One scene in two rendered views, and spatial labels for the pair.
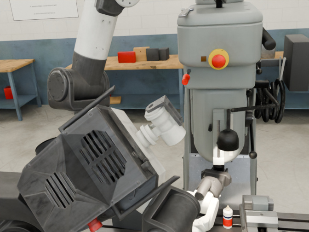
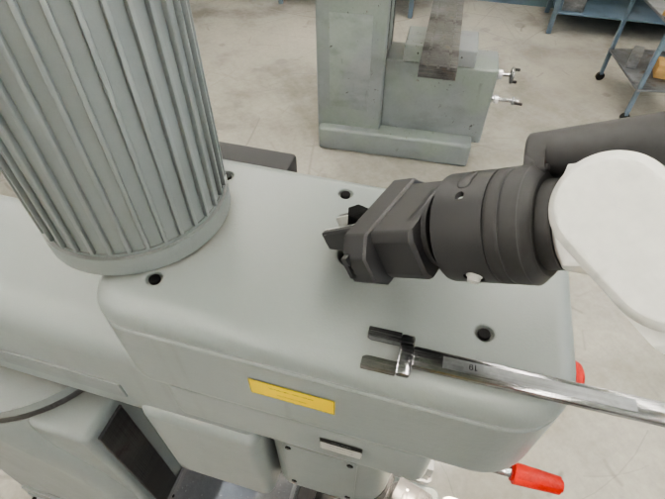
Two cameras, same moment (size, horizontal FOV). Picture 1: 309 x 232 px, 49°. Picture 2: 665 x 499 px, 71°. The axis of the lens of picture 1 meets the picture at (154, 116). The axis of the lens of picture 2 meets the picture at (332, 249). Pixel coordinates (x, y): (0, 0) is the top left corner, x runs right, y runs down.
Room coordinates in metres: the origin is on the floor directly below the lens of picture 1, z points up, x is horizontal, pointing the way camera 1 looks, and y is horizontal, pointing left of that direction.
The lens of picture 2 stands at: (1.22, 0.07, 2.25)
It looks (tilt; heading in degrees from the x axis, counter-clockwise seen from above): 47 degrees down; 274
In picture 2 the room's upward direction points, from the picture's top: straight up
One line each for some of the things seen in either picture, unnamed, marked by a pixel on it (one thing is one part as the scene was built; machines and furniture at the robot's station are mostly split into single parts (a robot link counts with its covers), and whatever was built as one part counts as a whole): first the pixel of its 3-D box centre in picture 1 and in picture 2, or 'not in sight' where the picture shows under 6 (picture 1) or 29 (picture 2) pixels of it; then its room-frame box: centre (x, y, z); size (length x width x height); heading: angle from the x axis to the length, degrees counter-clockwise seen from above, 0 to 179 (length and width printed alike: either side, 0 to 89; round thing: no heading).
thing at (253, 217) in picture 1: (261, 218); not in sight; (1.13, -0.41, 1.05); 0.12 x 0.06 x 0.04; 79
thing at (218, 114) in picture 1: (218, 137); not in sight; (1.11, -0.23, 1.45); 0.04 x 0.04 x 0.21; 78
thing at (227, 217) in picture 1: (227, 215); not in sight; (1.21, -0.29, 1.01); 0.04 x 0.04 x 0.11
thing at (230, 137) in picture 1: (228, 138); not in sight; (1.02, -0.24, 1.48); 0.07 x 0.07 x 0.06
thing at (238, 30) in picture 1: (219, 30); (340, 298); (1.23, -0.25, 1.81); 0.47 x 0.26 x 0.16; 168
